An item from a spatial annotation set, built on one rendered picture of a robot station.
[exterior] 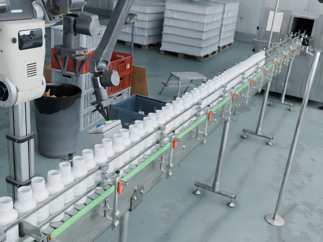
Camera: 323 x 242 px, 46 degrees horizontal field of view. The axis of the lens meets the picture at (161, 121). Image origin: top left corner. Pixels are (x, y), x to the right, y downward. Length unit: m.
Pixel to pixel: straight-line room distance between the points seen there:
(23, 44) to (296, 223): 2.46
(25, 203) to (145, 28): 7.95
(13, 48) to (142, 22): 7.29
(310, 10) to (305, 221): 3.61
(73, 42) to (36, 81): 0.59
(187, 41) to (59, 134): 5.27
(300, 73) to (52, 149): 4.06
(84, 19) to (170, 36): 7.26
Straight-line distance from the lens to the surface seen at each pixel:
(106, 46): 1.65
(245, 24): 12.06
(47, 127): 3.60
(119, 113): 2.36
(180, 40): 8.44
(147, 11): 8.86
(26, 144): 2.00
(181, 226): 2.94
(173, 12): 8.45
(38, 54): 1.86
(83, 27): 1.28
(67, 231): 1.29
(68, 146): 3.71
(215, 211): 3.17
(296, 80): 6.30
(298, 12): 6.20
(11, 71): 1.79
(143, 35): 8.94
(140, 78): 5.28
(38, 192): 1.17
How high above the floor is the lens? 1.77
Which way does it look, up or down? 22 degrees down
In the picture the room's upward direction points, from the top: 6 degrees clockwise
